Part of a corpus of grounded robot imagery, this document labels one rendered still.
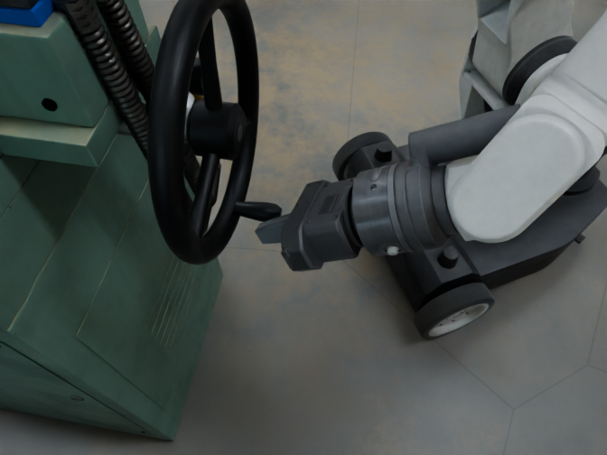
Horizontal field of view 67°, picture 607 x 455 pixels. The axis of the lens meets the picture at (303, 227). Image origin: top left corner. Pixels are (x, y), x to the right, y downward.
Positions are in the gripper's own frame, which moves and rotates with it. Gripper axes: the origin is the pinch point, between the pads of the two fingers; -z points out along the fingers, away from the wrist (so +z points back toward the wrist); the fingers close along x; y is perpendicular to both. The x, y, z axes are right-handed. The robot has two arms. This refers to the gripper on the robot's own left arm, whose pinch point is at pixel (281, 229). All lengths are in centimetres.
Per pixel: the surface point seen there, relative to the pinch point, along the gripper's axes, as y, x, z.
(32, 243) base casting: 11.9, -11.7, -20.6
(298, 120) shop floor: -25, 105, -49
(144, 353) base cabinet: -20.2, -1.0, -39.9
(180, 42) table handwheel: 22.4, -5.7, 5.1
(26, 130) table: 21.9, -9.8, -11.3
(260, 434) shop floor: -60, 6, -41
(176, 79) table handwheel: 20.4, -7.8, 4.7
